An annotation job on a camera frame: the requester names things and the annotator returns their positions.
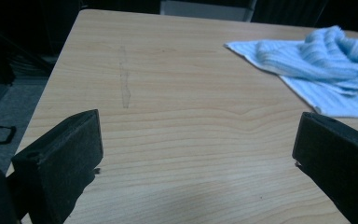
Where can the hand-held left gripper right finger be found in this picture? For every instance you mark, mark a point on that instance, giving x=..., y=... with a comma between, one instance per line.
x=341, y=165

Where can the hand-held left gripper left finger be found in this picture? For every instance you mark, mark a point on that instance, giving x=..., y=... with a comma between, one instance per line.
x=59, y=168

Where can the light blue striped towel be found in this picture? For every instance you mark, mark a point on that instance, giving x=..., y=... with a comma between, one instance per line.
x=323, y=59

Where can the black tripod stand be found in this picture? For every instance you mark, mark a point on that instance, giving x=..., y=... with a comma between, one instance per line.
x=0, y=67

